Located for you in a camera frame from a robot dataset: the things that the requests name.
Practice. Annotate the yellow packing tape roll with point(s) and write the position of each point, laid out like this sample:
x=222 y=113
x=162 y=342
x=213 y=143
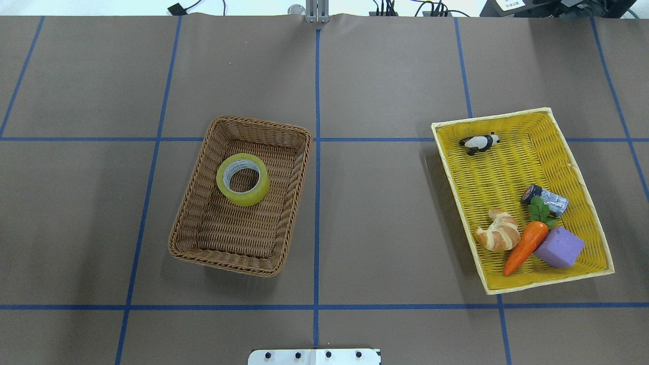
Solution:
x=243 y=178

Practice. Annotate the brown wicker basket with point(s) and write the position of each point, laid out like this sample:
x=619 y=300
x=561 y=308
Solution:
x=252 y=240

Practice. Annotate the yellow woven plastic basket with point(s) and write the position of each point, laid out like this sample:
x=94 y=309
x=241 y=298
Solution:
x=533 y=150

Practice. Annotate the toy panda figure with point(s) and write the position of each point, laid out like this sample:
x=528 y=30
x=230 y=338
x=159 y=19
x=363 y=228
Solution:
x=479 y=143

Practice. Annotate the toy bread pieces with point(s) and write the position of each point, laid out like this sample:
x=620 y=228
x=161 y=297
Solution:
x=502 y=234

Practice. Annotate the orange toy carrot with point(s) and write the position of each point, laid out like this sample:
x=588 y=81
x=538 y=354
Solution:
x=532 y=237

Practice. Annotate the small black usb device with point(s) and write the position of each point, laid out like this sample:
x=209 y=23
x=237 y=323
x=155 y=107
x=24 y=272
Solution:
x=177 y=10

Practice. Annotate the purple toy block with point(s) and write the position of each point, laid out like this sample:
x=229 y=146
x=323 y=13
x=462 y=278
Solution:
x=561 y=248

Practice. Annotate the aluminium frame post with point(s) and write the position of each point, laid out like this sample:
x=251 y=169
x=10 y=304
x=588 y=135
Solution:
x=317 y=11

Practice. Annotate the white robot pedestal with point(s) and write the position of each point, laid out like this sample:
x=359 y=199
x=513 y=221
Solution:
x=316 y=356

